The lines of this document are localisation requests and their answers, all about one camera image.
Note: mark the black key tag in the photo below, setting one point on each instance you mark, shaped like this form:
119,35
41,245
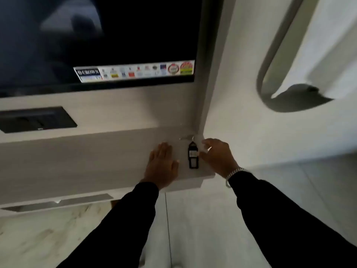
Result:
193,157

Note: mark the person's right thumb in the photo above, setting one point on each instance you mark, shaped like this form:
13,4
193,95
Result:
205,156

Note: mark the person's left thumb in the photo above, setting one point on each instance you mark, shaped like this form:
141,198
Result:
175,166

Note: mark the silver key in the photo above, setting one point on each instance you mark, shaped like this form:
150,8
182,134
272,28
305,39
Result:
187,138

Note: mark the person's right forearm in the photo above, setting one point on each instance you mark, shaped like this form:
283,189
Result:
284,223

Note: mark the black flat screen television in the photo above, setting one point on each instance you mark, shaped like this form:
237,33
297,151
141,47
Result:
92,33

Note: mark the person's left hand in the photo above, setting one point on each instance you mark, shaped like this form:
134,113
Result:
160,170

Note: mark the strip of colourful stickers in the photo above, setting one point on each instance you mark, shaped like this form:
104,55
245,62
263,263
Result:
134,70

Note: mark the black set-top box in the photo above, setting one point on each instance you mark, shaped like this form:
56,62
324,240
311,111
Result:
33,119

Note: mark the white wooden television cabinet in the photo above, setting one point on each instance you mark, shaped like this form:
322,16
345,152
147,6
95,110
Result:
83,159

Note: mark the person's right hand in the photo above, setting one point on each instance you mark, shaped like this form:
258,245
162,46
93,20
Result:
221,161

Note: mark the person's left forearm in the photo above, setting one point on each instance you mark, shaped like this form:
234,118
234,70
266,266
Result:
117,228

